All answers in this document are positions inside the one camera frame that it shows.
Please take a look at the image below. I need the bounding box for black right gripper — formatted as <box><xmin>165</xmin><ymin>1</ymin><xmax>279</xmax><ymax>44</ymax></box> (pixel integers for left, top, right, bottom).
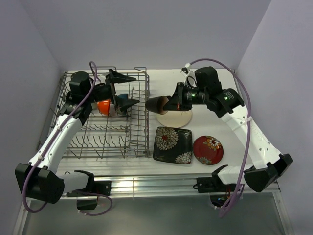
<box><xmin>163</xmin><ymin>82</ymin><xmax>208</xmax><ymax>111</ymax></box>

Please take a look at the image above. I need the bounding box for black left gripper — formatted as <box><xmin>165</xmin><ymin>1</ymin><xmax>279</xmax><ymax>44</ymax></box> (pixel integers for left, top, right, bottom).
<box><xmin>85</xmin><ymin>70</ymin><xmax>139</xmax><ymax>112</ymax></box>

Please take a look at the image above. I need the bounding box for dark brown cup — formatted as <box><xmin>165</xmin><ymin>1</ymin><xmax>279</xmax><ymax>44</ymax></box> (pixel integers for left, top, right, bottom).
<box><xmin>145</xmin><ymin>96</ymin><xmax>170</xmax><ymax>115</ymax></box>

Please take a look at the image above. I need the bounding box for dark blue beige bowl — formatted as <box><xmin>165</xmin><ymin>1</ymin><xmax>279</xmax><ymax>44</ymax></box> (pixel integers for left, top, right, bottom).
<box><xmin>114</xmin><ymin>93</ymin><xmax>129</xmax><ymax>116</ymax></box>

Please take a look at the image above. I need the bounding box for orange bowl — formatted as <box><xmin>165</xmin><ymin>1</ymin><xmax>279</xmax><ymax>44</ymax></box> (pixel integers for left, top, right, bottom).
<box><xmin>97</xmin><ymin>99</ymin><xmax>111</xmax><ymax>116</ymax></box>

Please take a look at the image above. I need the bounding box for light green cup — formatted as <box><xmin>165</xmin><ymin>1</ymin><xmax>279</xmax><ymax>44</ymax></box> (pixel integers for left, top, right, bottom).
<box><xmin>91</xmin><ymin>102</ymin><xmax>98</xmax><ymax>115</ymax></box>

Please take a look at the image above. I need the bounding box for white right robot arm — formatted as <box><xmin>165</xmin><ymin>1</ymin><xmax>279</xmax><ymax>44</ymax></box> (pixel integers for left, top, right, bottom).
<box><xmin>163</xmin><ymin>64</ymin><xmax>293</xmax><ymax>192</ymax></box>

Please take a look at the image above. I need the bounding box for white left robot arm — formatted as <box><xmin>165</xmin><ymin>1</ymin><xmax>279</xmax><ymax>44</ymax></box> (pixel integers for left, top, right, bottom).
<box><xmin>15</xmin><ymin>69</ymin><xmax>139</xmax><ymax>204</ymax></box>

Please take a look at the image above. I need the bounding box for cream green round plate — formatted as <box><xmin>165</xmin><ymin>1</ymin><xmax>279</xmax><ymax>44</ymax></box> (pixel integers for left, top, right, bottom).
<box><xmin>156</xmin><ymin>110</ymin><xmax>192</xmax><ymax>128</ymax></box>

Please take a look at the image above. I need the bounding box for black square floral plate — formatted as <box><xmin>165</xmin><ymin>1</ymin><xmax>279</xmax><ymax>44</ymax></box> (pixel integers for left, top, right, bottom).
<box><xmin>153</xmin><ymin>127</ymin><xmax>193</xmax><ymax>165</ymax></box>

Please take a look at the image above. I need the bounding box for red round floral plate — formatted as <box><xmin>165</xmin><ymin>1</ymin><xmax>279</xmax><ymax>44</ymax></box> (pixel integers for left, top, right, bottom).
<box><xmin>193</xmin><ymin>136</ymin><xmax>224</xmax><ymax>165</ymax></box>

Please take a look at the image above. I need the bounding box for grey wire dish rack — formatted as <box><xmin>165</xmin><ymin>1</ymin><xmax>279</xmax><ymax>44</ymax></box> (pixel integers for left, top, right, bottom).
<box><xmin>63</xmin><ymin>67</ymin><xmax>150</xmax><ymax>159</ymax></box>

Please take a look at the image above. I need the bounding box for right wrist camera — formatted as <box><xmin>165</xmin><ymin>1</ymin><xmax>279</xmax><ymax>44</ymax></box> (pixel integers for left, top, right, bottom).
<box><xmin>180</xmin><ymin>63</ymin><xmax>196</xmax><ymax>88</ymax></box>

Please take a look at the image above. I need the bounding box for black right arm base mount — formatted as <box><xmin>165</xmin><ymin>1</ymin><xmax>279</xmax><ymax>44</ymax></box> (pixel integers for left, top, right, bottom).
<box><xmin>193</xmin><ymin>177</ymin><xmax>236</xmax><ymax>193</ymax></box>

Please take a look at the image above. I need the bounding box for aluminium table rail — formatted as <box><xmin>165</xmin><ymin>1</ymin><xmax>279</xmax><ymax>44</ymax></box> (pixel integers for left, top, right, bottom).
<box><xmin>22</xmin><ymin>156</ymin><xmax>281</xmax><ymax>202</ymax></box>

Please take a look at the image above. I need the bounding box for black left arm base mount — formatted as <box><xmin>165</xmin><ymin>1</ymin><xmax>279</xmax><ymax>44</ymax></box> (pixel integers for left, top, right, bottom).
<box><xmin>66</xmin><ymin>181</ymin><xmax>112</xmax><ymax>197</ymax></box>

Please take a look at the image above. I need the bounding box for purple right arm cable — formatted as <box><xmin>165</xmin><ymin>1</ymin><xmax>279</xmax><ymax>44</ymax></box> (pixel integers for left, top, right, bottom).
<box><xmin>187</xmin><ymin>58</ymin><xmax>252</xmax><ymax>218</ymax></box>

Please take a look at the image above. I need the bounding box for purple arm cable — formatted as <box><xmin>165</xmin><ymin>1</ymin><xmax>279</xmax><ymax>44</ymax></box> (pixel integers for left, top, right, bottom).
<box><xmin>187</xmin><ymin>58</ymin><xmax>252</xmax><ymax>218</ymax></box>
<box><xmin>22</xmin><ymin>61</ymin><xmax>113</xmax><ymax>216</ymax></box>

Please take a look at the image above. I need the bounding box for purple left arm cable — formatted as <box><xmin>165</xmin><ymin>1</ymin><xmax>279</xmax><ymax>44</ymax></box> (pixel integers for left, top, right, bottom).
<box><xmin>22</xmin><ymin>61</ymin><xmax>113</xmax><ymax>216</ymax></box>

